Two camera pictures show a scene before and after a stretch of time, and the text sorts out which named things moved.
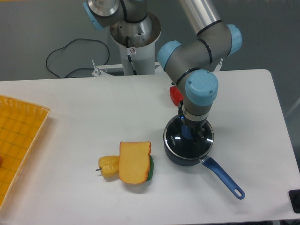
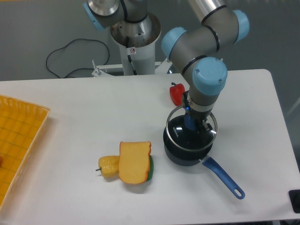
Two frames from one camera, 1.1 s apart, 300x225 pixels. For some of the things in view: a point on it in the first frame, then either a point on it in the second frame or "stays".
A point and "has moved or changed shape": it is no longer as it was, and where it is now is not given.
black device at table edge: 294,196 stays
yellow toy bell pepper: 109,166 stays
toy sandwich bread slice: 134,166 stays
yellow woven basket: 22,125 stays
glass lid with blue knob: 181,140 has moved or changed shape
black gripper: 197,126 → 198,116
